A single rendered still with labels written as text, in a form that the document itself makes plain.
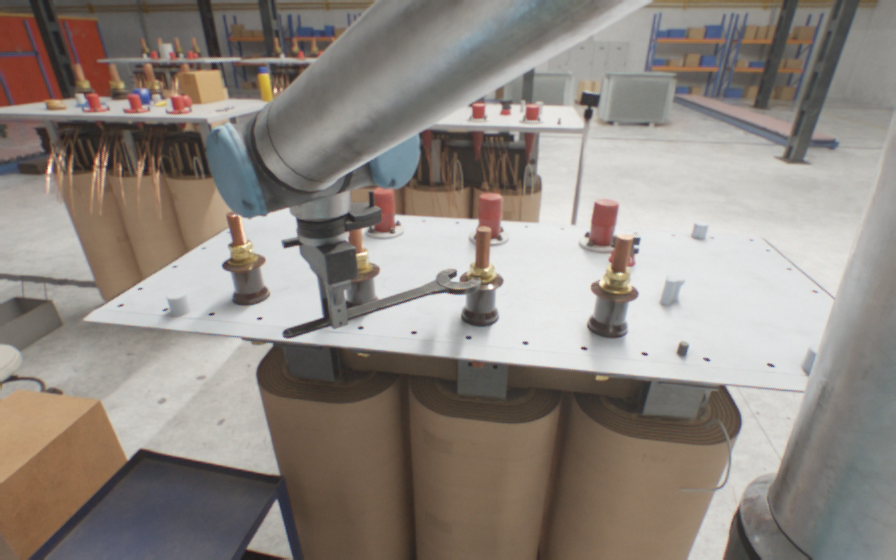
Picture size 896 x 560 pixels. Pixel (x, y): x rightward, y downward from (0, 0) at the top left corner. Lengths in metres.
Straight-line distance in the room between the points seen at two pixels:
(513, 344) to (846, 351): 0.63
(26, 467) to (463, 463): 1.15
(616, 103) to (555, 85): 1.62
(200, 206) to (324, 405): 2.23
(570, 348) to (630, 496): 0.54
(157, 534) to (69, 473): 0.49
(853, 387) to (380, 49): 0.38
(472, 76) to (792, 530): 0.43
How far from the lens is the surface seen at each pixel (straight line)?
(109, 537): 1.45
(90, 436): 1.81
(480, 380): 1.14
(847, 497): 0.45
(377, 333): 0.96
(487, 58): 0.28
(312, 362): 1.24
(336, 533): 1.67
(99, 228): 3.89
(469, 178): 2.75
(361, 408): 1.26
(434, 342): 0.93
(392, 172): 0.55
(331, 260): 0.68
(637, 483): 1.33
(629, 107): 13.19
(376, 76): 0.32
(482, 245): 0.92
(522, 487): 1.36
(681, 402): 1.21
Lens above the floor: 1.90
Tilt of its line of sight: 27 degrees down
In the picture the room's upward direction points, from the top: straight up
